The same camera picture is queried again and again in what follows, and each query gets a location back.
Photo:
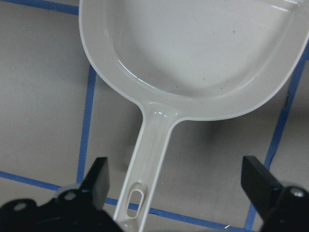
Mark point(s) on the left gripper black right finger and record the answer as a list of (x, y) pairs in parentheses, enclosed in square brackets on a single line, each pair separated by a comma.
[(264, 191)]

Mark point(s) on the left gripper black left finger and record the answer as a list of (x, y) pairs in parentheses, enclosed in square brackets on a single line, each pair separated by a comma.
[(93, 191)]

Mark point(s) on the white plastic dustpan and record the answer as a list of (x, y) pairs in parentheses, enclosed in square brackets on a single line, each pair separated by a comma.
[(177, 60)]

